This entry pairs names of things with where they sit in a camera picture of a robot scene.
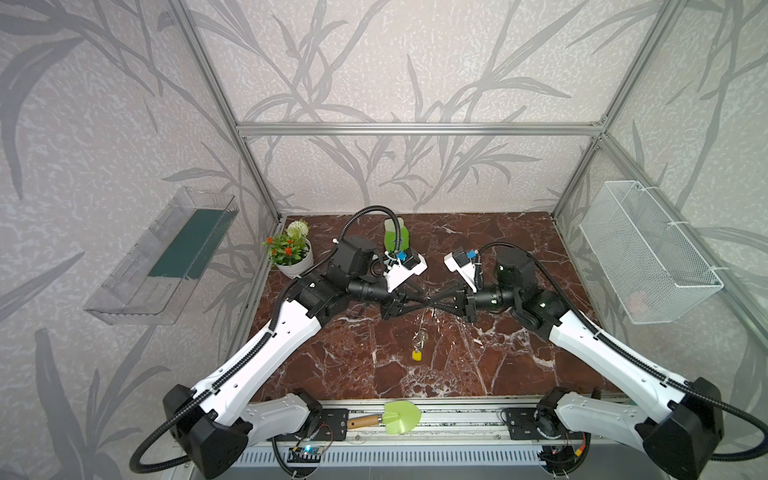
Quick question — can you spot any left circuit board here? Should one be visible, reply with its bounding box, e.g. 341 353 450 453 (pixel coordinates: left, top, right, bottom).
286 443 332 464

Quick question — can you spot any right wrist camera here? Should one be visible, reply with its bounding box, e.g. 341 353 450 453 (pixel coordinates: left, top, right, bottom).
443 249 479 293

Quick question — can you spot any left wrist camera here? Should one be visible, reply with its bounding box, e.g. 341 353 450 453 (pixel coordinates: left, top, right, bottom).
384 253 427 293

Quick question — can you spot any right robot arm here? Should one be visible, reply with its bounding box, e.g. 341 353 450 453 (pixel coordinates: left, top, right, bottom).
444 241 767 479

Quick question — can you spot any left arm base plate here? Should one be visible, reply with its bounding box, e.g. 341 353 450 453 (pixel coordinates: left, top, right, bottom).
296 408 349 442

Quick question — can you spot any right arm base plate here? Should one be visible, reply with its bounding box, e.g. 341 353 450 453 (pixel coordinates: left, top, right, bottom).
500 407 583 442

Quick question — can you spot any green work glove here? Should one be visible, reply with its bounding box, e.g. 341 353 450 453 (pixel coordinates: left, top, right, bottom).
383 217 412 256

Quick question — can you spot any green shovel wooden handle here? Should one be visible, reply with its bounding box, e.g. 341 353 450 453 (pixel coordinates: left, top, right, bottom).
346 400 423 436

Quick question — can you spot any white wire basket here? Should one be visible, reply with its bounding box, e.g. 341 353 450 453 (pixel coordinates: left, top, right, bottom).
580 180 724 325

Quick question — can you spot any clear acrylic wall shelf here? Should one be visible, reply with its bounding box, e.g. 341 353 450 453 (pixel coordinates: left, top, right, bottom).
84 187 239 326

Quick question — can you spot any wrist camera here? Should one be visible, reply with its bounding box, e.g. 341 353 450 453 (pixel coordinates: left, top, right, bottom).
443 249 479 293
384 253 427 293

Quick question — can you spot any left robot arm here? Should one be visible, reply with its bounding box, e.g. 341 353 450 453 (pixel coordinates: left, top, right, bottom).
129 231 427 479

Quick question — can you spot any round metal key organizer ring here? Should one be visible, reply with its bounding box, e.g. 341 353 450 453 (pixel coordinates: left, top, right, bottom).
413 308 430 355

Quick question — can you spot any right wiring bundle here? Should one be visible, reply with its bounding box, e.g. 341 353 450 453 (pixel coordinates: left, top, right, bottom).
538 440 592 478

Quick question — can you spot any potted flower plant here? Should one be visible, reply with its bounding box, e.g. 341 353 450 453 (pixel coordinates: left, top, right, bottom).
262 220 314 279

